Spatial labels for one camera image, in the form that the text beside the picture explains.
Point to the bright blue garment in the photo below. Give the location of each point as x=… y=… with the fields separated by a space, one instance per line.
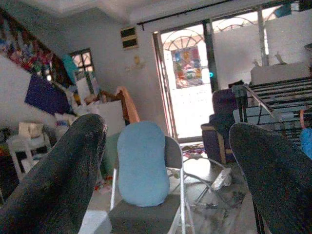
x=307 y=143

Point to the dark purple armchair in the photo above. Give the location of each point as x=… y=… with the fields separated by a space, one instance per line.
x=214 y=143

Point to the grey white folding chair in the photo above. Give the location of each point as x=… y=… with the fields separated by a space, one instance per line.
x=146 y=219

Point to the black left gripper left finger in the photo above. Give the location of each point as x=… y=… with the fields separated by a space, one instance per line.
x=56 y=185

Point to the teal cloth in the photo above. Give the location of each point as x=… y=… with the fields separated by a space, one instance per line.
x=69 y=67

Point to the salmon pink plastic hanger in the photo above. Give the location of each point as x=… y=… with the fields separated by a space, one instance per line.
x=302 y=119

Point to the wall air vent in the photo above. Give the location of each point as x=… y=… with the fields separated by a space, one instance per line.
x=129 y=44

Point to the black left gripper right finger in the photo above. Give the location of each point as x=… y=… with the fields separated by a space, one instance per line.
x=278 y=185

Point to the colourful floor cloth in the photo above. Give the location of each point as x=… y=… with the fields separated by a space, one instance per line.
x=195 y=150

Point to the purple cloth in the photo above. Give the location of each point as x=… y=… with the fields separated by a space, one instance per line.
x=46 y=95

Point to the light blue pillow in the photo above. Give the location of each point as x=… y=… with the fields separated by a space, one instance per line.
x=142 y=163

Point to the black metal drying rack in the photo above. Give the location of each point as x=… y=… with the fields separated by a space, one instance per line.
x=240 y=104

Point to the small barred window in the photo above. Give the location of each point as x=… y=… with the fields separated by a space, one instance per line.
x=84 y=59

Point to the green plastic bin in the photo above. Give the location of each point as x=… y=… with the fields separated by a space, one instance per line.
x=111 y=153

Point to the white drawer box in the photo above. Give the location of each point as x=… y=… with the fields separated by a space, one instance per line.
x=109 y=117

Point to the black curtain rod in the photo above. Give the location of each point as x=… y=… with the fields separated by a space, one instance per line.
x=141 y=24

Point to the brown wooden stair handrail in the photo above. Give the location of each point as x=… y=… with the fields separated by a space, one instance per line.
x=129 y=107

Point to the small white wooden table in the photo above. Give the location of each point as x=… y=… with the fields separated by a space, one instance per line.
x=26 y=143

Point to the colourful poster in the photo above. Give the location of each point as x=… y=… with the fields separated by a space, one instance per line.
x=186 y=68

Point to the bright glass door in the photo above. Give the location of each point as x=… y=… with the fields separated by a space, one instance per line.
x=190 y=109

